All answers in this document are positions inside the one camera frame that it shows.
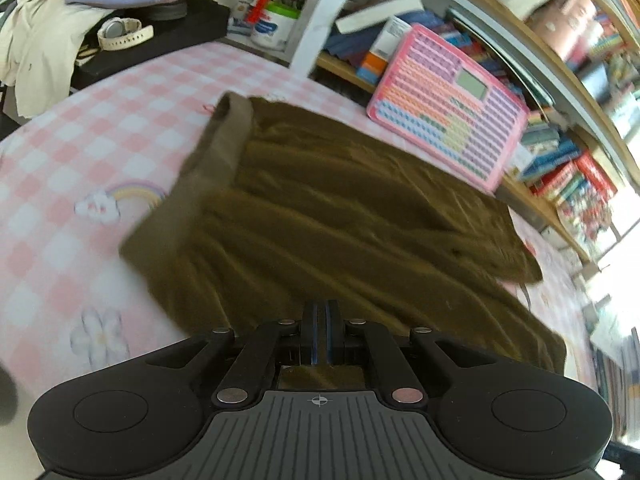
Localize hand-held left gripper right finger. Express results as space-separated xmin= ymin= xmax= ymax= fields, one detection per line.
xmin=324 ymin=301 xmax=493 ymax=408

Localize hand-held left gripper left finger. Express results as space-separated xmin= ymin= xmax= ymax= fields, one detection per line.
xmin=145 ymin=301 xmax=325 ymax=408

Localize brown velvet garment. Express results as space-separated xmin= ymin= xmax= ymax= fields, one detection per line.
xmin=119 ymin=92 xmax=568 ymax=376

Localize pink learning tablet toy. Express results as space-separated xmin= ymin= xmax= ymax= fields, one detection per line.
xmin=366 ymin=23 xmax=531 ymax=193

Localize wooden bookshelf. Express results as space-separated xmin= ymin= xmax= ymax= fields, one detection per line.
xmin=315 ymin=0 xmax=640 ymax=263

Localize row of shelf books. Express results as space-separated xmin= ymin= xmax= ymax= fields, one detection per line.
xmin=440 ymin=10 xmax=621 ymax=241

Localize pink checked cartoon desk mat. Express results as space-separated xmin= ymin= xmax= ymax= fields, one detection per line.
xmin=0 ymin=42 xmax=601 ymax=411

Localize dark blue folders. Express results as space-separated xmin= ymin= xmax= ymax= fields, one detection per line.
xmin=322 ymin=25 xmax=386 ymax=57

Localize white orange small box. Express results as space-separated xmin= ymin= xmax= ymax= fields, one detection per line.
xmin=356 ymin=16 xmax=413 ymax=85

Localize white pen holder jar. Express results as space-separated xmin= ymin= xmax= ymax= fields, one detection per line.
xmin=250 ymin=0 xmax=302 ymax=52

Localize thick white book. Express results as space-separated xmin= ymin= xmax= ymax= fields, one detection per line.
xmin=335 ymin=0 xmax=425 ymax=33

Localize black box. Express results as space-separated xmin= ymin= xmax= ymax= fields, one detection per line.
xmin=70 ymin=2 xmax=231 ymax=92

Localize white wristwatch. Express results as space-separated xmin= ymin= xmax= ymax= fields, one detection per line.
xmin=96 ymin=17 xmax=153 ymax=52

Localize pink storage box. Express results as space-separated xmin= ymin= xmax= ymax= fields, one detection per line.
xmin=527 ymin=0 xmax=601 ymax=61

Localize cream garment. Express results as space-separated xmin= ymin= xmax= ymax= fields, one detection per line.
xmin=0 ymin=0 xmax=116 ymax=118

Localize white shelf post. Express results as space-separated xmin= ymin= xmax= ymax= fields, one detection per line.
xmin=289 ymin=0 xmax=386 ymax=78

